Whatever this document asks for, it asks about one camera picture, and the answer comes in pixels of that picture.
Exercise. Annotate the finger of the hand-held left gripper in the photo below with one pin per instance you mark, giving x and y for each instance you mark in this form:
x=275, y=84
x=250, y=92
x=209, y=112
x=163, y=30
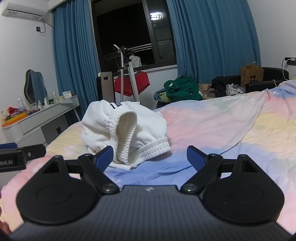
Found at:
x=34, y=151

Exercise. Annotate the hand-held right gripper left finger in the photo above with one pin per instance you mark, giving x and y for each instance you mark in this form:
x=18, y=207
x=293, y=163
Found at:
x=104, y=157

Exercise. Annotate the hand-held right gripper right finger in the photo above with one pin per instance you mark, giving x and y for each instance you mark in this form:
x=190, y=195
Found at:
x=195, y=158

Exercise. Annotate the white pants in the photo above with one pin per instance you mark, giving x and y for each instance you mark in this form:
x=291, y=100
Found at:
x=99, y=126

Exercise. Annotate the white dressing table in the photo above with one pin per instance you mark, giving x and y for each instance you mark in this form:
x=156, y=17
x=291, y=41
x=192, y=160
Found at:
x=32, y=122

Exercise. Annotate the orange tray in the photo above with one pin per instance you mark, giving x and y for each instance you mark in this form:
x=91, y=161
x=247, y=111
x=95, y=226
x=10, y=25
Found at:
x=16, y=119

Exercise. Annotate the pastel bed blanket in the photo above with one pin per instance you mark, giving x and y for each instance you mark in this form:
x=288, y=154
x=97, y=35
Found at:
x=219, y=129

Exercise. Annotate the red cloth bundle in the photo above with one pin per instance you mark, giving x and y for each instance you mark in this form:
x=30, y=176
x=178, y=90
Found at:
x=14, y=109

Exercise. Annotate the small white bottle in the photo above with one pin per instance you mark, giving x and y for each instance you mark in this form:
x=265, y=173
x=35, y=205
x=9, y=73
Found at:
x=46, y=101
x=39, y=104

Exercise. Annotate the white spray can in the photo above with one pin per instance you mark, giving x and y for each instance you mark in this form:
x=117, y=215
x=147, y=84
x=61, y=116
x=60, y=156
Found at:
x=20, y=102

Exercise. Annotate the tall white bottle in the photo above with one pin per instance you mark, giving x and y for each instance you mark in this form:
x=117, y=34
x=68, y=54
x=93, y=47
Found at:
x=54, y=96

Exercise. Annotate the wavy edge mirror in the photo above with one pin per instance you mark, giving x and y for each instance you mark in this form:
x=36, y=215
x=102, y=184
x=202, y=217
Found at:
x=34, y=87

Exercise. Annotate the white paper box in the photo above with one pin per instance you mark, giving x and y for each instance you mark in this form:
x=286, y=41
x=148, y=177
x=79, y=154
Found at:
x=67, y=94

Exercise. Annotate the beige garment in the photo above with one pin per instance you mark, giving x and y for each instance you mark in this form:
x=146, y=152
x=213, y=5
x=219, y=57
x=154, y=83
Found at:
x=207, y=91

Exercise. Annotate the silver black panel heater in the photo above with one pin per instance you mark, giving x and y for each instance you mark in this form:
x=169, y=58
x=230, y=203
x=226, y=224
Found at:
x=106, y=87

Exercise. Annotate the black garment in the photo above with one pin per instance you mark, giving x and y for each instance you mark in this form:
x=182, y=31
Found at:
x=220, y=85

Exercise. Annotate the white printed garment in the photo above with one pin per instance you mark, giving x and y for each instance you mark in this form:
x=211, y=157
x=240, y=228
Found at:
x=234, y=89

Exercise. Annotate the garment steamer stand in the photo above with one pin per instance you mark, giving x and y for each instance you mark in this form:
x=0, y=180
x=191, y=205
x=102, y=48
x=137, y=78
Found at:
x=133, y=81

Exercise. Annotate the red garment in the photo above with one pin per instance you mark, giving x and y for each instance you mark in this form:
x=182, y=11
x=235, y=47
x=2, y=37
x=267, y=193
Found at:
x=142, y=81

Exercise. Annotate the brown paper bag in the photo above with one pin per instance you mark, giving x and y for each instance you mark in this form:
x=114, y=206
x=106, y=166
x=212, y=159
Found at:
x=252, y=75

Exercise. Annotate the white hanging garment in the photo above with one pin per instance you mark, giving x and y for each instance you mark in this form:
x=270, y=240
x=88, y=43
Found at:
x=136, y=61

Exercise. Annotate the blue curtain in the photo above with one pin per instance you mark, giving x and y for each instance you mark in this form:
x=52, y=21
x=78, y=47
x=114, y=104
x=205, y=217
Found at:
x=74, y=58
x=212, y=39

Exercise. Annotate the black sofa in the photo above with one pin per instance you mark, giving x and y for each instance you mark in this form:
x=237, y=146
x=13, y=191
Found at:
x=274, y=76

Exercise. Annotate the dark window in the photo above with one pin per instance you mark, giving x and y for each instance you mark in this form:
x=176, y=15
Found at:
x=124, y=30

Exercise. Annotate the white air conditioner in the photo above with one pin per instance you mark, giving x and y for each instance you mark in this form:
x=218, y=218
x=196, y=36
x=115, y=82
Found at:
x=22, y=9

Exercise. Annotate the black wall socket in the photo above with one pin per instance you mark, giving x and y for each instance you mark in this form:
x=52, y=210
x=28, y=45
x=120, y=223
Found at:
x=40, y=29

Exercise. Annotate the wall outlet with charger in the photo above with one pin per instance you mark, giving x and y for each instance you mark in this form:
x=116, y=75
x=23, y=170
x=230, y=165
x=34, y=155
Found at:
x=291, y=59

